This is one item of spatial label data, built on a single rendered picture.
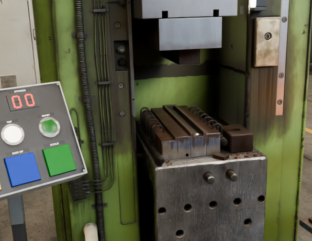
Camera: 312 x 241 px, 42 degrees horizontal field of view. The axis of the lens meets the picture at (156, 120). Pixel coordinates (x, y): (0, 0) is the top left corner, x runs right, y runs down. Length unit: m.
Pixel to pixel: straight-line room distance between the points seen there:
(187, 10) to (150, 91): 0.59
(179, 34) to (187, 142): 0.35
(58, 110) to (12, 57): 5.32
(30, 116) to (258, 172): 0.74
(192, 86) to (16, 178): 0.97
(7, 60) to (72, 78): 5.12
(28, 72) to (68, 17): 5.18
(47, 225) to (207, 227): 1.69
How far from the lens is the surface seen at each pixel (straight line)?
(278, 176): 1.68
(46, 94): 1.18
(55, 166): 1.11
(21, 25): 6.46
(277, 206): 1.74
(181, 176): 1.30
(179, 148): 1.33
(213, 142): 1.36
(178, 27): 1.26
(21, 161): 1.09
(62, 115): 1.17
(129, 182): 1.50
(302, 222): 1.49
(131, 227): 1.58
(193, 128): 1.43
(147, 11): 1.24
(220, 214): 1.41
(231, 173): 1.32
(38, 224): 2.96
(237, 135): 1.39
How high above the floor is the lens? 1.39
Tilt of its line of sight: 15 degrees down
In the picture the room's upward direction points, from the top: 2 degrees counter-clockwise
